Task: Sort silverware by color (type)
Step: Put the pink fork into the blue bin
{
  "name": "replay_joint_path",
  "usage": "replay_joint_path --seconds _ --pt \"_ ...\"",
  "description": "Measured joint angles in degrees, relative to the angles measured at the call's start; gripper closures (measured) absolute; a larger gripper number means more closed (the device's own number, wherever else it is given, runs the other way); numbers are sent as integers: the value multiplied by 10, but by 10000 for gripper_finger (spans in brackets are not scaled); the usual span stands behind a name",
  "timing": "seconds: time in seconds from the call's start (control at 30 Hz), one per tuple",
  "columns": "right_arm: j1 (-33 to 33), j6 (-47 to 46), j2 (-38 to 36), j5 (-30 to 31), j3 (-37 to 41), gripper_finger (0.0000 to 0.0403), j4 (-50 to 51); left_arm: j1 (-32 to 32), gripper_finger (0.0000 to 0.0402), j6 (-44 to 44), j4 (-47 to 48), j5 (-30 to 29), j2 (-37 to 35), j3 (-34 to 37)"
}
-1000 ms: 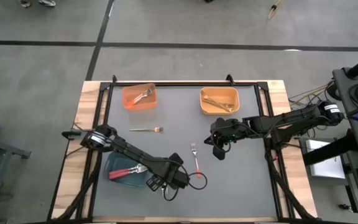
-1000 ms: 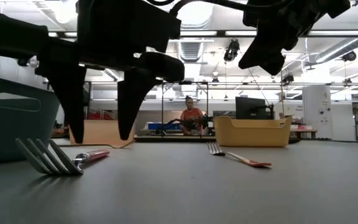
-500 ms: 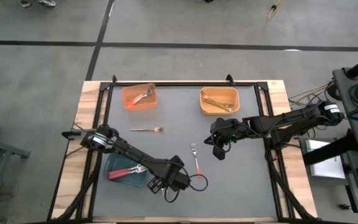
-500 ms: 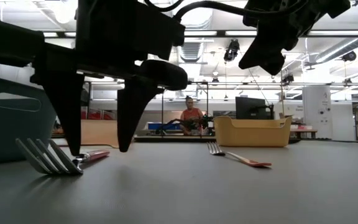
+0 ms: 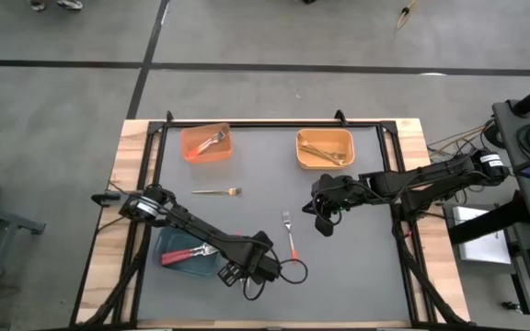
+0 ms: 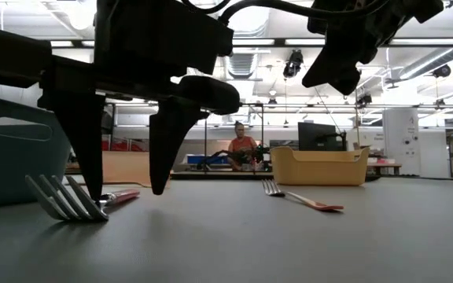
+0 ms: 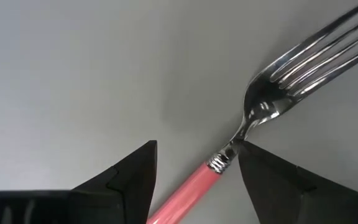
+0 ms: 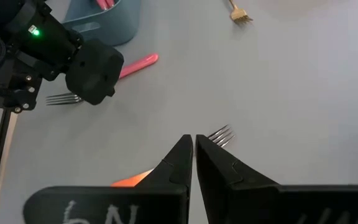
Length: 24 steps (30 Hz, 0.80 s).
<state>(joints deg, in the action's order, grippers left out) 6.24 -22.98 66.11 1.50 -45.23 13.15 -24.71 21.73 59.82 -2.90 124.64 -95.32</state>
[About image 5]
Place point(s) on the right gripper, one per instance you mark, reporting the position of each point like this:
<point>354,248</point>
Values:
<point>343,195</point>

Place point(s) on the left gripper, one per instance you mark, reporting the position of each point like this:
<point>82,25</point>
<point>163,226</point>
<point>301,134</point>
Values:
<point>258,262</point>

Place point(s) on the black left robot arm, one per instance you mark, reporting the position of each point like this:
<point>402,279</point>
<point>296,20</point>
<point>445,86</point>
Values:
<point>191,225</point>

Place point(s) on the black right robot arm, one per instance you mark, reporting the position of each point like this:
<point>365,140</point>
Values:
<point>430,177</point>

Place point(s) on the grey table mat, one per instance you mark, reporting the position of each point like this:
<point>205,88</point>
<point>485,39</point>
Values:
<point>256,305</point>

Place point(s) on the yellow plastic bin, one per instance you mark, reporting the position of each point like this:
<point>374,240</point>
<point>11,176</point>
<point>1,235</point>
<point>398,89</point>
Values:
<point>343,138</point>

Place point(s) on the teal plastic bin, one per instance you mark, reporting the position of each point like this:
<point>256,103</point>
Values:
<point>173,271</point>

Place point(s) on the orange translucent plastic bin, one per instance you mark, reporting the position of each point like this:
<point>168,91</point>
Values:
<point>191,138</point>

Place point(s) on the white box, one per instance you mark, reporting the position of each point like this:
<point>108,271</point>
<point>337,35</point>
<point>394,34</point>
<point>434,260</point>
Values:
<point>481,246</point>

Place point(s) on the black diagonal beam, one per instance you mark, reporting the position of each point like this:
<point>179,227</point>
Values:
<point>486,225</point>

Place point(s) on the dark grey desk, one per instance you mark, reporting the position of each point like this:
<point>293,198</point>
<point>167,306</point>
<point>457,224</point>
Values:
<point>506,133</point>

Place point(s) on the small black floor object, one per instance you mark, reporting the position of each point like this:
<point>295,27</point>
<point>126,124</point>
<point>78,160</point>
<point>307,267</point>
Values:
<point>511,307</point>

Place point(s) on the grey metal stand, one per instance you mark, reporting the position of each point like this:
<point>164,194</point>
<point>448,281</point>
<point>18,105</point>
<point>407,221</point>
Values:
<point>3,220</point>

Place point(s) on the person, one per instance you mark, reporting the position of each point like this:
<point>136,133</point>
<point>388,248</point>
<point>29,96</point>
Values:
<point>69,4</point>

